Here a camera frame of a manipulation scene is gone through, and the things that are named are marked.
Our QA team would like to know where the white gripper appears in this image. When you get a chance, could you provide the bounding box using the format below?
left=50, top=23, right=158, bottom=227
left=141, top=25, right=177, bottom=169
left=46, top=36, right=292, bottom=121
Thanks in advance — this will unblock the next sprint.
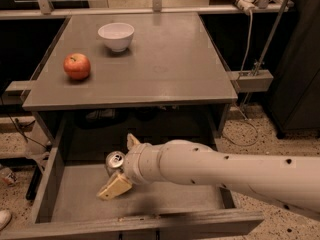
left=97, top=133, right=164, bottom=200

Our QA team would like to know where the metal diagonal rod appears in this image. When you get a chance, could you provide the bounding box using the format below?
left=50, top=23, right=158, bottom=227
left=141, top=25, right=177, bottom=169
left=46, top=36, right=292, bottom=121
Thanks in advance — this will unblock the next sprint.
left=251, top=0, right=289, bottom=76

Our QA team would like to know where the grey counter cabinet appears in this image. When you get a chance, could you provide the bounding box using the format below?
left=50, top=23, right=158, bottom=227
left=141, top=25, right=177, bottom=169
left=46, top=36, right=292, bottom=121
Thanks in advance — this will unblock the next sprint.
left=21, top=12, right=239, bottom=142

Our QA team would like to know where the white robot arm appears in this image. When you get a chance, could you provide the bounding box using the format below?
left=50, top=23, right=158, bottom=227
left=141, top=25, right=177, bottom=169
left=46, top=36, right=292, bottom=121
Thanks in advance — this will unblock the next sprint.
left=97, top=134, right=320, bottom=220

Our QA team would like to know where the black cable left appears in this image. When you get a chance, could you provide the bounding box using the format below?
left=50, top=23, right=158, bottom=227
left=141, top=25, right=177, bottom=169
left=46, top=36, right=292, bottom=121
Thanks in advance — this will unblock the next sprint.
left=0, top=95, right=49, bottom=150

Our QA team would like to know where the dark cabinet right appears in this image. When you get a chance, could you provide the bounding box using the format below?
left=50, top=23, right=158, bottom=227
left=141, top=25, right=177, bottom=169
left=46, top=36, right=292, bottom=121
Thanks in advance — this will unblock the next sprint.
left=265, top=0, right=320, bottom=138

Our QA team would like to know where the white ceramic bowl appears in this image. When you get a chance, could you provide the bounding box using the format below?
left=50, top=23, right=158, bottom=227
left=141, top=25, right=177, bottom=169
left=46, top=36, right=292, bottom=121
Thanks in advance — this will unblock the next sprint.
left=98, top=23, right=135, bottom=52

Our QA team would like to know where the white power cable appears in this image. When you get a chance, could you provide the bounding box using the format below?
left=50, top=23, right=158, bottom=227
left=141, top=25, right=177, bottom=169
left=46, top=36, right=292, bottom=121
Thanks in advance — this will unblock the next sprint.
left=222, top=9, right=260, bottom=148

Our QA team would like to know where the white shoe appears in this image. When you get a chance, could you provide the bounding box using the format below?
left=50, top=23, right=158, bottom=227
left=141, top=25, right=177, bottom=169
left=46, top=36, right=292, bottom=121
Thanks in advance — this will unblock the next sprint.
left=0, top=210, right=12, bottom=231

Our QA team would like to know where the silver 7up soda can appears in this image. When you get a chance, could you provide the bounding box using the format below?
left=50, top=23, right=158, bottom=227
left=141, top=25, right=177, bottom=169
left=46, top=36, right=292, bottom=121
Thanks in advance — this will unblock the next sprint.
left=105, top=151, right=125, bottom=176

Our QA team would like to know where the plastic bottle on floor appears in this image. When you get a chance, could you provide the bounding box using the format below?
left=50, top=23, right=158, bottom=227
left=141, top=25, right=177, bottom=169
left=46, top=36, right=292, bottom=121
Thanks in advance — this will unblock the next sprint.
left=0, top=166, right=17, bottom=186

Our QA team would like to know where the open grey drawer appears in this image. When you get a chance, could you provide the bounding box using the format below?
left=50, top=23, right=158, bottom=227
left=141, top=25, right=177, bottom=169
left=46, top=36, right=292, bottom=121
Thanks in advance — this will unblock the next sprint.
left=1, top=112, right=263, bottom=240

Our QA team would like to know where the red apple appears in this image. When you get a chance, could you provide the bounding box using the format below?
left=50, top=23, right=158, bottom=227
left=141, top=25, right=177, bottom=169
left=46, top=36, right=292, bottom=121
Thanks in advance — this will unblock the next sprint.
left=63, top=53, right=91, bottom=80

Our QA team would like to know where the grey bracket block right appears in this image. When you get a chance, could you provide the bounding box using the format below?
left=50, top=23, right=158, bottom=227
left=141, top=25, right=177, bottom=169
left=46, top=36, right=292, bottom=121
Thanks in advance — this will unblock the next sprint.
left=227, top=70, right=273, bottom=93

